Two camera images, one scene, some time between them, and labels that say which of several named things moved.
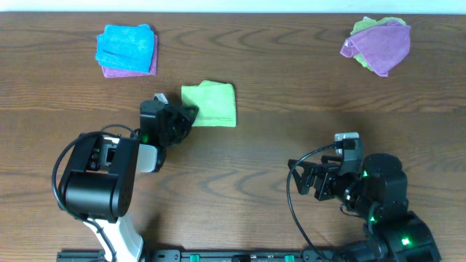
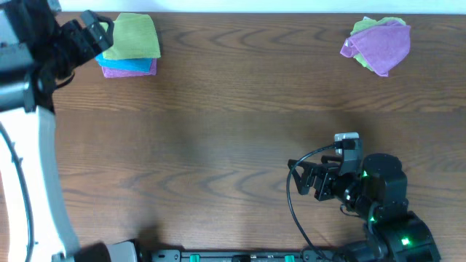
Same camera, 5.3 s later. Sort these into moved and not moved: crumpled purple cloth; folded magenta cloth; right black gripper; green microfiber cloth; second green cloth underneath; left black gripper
Moved: left black gripper; green microfiber cloth
Not moved: right black gripper; second green cloth underneath; folded magenta cloth; crumpled purple cloth
